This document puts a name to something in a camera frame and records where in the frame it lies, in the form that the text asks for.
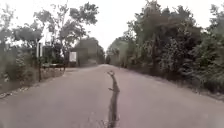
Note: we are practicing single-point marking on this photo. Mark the pole with sign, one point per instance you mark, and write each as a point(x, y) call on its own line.
point(39, 60)

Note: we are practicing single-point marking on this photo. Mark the grey asphalt road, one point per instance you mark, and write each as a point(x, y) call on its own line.
point(73, 100)

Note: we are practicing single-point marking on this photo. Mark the white sign board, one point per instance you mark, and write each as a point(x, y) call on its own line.
point(72, 56)

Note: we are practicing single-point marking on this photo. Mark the dirt verge strip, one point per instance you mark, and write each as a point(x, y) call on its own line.
point(26, 83)

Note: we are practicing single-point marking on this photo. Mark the row of trees and bushes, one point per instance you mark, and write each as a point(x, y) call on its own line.
point(173, 50)
point(63, 33)

